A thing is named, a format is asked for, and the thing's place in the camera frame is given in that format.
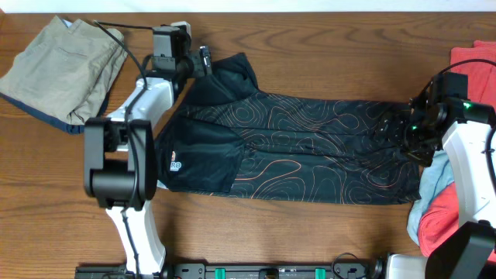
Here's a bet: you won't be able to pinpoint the red shirt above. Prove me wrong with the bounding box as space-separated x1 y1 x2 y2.
418 63 495 257

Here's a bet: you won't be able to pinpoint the light blue shirt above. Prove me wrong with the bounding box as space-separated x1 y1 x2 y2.
407 150 454 245

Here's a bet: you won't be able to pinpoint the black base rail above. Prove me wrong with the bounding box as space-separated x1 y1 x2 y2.
74 253 385 279

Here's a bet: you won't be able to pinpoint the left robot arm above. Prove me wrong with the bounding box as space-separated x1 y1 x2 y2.
74 21 212 278

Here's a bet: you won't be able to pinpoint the folded khaki shorts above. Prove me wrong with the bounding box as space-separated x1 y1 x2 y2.
1 16 127 126

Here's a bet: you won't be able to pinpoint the black printed jersey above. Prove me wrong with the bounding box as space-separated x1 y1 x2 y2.
155 53 420 205

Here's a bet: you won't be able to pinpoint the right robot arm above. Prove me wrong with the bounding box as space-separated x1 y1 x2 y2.
374 71 495 278

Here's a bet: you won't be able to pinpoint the folded navy garment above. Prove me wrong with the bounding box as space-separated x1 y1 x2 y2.
1 93 84 135

